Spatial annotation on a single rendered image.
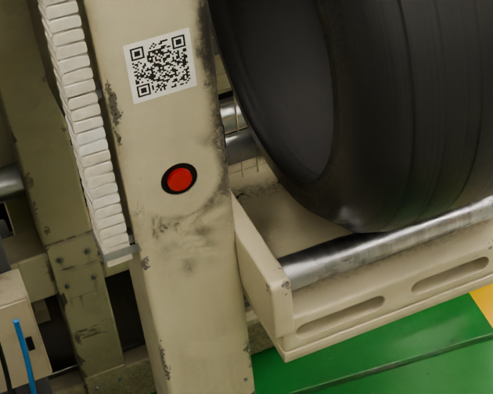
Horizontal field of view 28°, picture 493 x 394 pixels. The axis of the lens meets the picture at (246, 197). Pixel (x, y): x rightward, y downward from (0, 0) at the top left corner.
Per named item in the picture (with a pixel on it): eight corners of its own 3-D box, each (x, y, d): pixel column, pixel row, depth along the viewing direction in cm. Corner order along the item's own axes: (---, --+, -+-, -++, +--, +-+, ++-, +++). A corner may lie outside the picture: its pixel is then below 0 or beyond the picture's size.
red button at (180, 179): (170, 195, 117) (167, 175, 116) (165, 186, 119) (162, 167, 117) (194, 187, 118) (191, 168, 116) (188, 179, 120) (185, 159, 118)
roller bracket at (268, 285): (275, 342, 124) (271, 288, 118) (171, 169, 153) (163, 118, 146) (300, 333, 125) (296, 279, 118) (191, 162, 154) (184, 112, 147)
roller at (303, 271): (262, 266, 128) (275, 299, 127) (268, 259, 124) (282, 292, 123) (491, 185, 137) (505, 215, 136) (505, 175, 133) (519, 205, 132)
